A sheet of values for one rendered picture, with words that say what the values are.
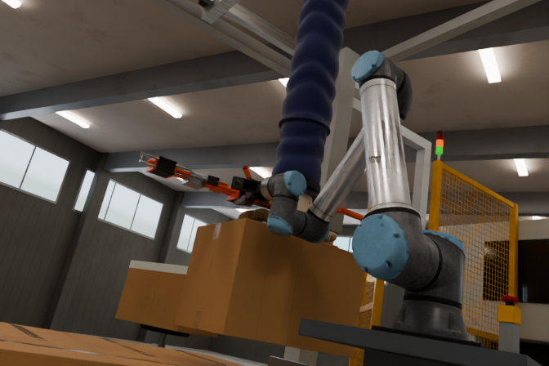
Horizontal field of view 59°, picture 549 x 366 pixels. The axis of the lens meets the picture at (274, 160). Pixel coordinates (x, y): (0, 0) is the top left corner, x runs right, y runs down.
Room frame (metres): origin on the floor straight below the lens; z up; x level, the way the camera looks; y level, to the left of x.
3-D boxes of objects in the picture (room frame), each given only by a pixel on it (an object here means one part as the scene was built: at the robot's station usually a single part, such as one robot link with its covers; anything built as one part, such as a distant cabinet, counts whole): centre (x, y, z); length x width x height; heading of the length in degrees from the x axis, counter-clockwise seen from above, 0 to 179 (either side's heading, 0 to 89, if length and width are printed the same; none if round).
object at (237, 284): (2.01, -0.09, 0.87); 0.60 x 0.40 x 0.40; 121
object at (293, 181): (1.62, -0.06, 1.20); 0.12 x 0.09 x 0.10; 33
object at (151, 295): (3.52, 0.51, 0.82); 0.60 x 0.40 x 0.40; 54
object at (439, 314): (1.31, -0.49, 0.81); 0.19 x 0.19 x 0.10
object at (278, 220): (1.62, -0.07, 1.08); 0.12 x 0.09 x 0.12; 126
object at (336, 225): (3.37, -0.48, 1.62); 0.20 x 0.05 x 0.30; 123
